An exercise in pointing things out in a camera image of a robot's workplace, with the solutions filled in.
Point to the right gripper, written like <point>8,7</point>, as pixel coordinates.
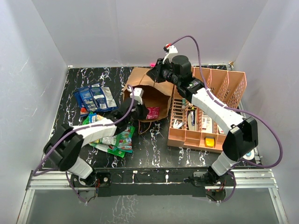
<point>155,73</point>

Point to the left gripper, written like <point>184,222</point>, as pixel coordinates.
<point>144,112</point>

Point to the pink candy packet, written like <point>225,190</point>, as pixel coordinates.
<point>153,113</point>

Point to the brown paper bag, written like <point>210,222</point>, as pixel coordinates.
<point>155,94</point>

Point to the Fox's mint candy bag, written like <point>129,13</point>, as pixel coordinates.
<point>123,143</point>

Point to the green red snack packet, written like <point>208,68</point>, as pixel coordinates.
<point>111,140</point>

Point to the dark blue chips bag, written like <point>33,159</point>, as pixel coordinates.
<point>103,98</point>

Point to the blue snack bar wrapper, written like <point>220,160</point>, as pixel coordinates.
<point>92,117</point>

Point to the pink plastic desk organizer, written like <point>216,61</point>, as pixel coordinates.
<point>205,124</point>

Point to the blue white snack pack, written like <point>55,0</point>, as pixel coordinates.
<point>87,98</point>

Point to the blue Burts chips bag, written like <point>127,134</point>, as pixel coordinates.
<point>83,111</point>

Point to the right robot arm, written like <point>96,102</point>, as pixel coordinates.
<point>241,133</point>

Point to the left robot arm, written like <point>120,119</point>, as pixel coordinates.
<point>64,146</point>

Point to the yellow sticky note pad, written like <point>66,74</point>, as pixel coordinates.
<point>209,141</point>

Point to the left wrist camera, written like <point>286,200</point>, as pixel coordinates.
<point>136,93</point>

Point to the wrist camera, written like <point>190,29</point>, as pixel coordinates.
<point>136,93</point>
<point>171,51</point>

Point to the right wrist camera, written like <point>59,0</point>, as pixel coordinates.
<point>171,51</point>

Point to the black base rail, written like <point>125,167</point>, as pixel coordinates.
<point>151,182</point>

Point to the aluminium frame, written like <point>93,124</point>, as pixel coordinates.
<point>243,178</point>

